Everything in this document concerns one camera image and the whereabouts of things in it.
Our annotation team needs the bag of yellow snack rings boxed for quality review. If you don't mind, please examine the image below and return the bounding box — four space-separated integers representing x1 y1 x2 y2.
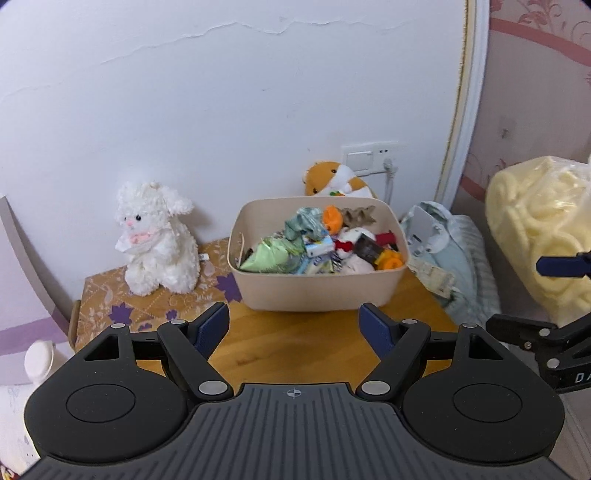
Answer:
485 156 591 324

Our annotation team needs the pale green snack bag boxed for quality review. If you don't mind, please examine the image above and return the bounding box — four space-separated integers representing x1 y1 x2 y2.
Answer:
239 235 301 274

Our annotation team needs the white door frame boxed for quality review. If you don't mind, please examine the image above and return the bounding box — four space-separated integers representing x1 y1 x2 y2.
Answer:
436 0 490 213

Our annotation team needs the teal wrapper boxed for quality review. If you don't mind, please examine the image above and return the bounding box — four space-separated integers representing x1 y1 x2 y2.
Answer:
284 207 326 241

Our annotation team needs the white thermos bottle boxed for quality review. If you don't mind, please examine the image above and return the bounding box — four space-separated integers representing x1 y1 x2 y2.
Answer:
24 340 61 384

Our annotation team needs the white blue small carton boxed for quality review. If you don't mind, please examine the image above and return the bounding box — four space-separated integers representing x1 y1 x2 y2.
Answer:
305 235 335 259

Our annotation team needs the orange plush item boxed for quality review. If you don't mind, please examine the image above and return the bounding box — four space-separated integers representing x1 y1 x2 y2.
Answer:
323 206 345 232

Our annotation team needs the beige storage bin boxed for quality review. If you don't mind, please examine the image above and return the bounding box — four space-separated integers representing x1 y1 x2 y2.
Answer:
228 198 410 312

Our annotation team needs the white wall switch socket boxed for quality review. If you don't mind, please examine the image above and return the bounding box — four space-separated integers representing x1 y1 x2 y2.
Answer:
342 141 399 176

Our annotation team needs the brown floral tablecloth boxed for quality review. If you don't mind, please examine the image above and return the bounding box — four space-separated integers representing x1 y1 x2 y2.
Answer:
74 237 243 342

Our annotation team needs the brown hair claw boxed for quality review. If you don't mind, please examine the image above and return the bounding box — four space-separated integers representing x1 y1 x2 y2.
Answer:
342 207 377 229

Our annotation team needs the white plush lamb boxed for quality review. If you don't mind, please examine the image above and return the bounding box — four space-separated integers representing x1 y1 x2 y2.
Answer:
115 181 200 296

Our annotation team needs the white plastic device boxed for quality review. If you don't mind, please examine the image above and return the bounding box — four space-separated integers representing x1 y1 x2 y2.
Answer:
409 205 448 254

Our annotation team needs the pale blue bedding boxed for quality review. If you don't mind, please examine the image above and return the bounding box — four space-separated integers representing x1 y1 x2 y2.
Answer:
399 200 502 324

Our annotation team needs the orange bottle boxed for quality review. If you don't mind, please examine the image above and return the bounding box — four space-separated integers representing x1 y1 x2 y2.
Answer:
376 251 406 271

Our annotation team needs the orange white plush hamster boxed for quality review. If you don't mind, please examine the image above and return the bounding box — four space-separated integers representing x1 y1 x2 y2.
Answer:
304 161 377 199

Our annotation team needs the white plug with cable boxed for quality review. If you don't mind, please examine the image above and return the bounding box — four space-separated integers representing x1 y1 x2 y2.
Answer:
383 159 399 206

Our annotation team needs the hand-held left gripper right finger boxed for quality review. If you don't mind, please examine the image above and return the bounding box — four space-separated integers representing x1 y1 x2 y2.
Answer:
359 303 504 401

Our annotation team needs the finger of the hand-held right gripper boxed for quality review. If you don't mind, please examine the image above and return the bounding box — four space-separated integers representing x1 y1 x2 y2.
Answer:
536 251 591 279
487 314 591 356

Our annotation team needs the white printed pillow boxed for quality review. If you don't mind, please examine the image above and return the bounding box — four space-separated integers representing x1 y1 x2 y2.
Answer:
0 383 37 467

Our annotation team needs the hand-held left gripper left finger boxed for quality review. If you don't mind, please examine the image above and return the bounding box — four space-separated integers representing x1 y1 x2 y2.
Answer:
85 303 234 401

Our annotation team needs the pale grey headboard panel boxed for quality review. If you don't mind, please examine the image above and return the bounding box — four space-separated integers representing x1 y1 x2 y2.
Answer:
0 194 75 352

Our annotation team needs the patterned paper packet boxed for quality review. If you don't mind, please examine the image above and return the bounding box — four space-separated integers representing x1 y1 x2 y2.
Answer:
409 256 455 296

